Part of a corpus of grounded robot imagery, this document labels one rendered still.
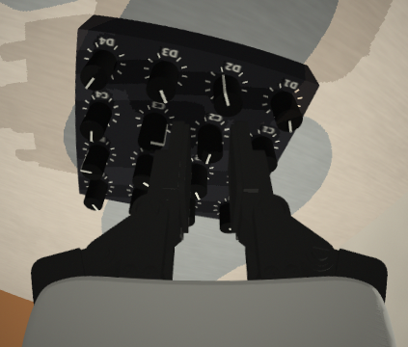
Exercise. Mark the black knob box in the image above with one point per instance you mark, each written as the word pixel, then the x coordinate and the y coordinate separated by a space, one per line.
pixel 161 74

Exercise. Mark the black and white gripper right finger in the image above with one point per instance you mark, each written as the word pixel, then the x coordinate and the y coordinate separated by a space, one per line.
pixel 262 223

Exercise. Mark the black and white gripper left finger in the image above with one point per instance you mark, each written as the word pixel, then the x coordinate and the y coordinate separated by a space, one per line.
pixel 139 243

